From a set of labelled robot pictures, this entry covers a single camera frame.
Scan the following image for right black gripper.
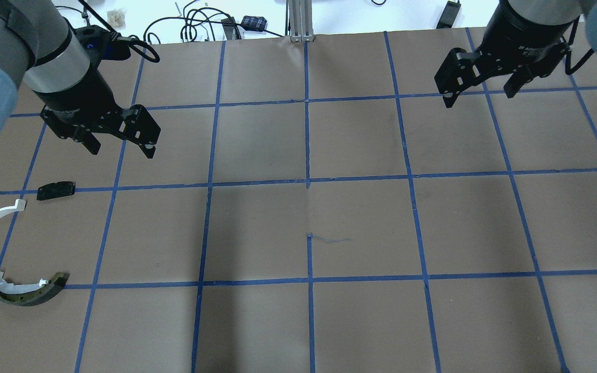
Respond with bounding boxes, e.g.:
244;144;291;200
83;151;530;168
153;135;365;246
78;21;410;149
434;44;570;108

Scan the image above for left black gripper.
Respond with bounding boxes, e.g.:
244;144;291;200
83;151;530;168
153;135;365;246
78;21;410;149
40;96;161;159

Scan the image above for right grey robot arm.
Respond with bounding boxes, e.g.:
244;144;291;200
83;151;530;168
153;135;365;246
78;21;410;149
434;1;597;108

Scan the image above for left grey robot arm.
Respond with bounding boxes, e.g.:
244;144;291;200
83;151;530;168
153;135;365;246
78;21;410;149
0;1;161;159

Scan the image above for black power adapter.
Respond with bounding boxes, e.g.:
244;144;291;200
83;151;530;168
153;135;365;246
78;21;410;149
436;1;461;29

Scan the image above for blue black small device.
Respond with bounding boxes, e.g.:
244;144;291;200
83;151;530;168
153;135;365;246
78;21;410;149
240;15;268;32

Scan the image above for olive curved brake shoe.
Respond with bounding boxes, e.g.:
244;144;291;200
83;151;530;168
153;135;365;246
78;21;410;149
0;272;69;307

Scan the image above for small black bracket part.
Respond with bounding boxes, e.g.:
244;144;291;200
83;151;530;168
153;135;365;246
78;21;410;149
36;180;76;201

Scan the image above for black cable bundle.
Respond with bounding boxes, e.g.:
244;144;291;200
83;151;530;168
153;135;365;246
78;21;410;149
143;0;242;45

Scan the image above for aluminium frame post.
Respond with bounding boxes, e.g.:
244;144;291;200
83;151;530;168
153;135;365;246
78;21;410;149
286;1;315;42

